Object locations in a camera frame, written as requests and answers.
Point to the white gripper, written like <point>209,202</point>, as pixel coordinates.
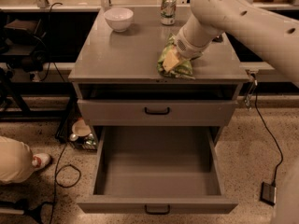
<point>189,48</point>

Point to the green jalapeno chip bag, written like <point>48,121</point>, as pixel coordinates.
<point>172,64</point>

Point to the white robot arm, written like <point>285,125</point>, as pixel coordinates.
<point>271,36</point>

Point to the grey drawer cabinet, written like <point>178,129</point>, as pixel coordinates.
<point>122,66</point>

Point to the closed grey upper drawer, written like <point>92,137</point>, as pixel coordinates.
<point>131,112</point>

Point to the open grey lower drawer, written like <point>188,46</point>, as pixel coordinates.
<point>157,166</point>

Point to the green white soda can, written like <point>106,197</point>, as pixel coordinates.
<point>168,12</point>

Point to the white bowl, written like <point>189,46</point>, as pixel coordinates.
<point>119,19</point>

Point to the black equipment on left shelf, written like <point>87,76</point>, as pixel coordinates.
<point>24,46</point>

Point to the black power adapter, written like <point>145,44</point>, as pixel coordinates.
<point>268,194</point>

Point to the white red shoe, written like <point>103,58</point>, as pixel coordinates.
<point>41,160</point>

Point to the person's beige trouser leg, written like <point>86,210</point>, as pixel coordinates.
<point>15,161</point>

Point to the black upper drawer handle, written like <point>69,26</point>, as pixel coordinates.
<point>157,112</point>

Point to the black drawer handle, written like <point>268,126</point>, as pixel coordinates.
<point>157,210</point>
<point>157,112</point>

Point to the wire basket with dishes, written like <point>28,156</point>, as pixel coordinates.
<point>81,136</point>

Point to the black lower drawer handle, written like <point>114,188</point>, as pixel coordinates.
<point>157,210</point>

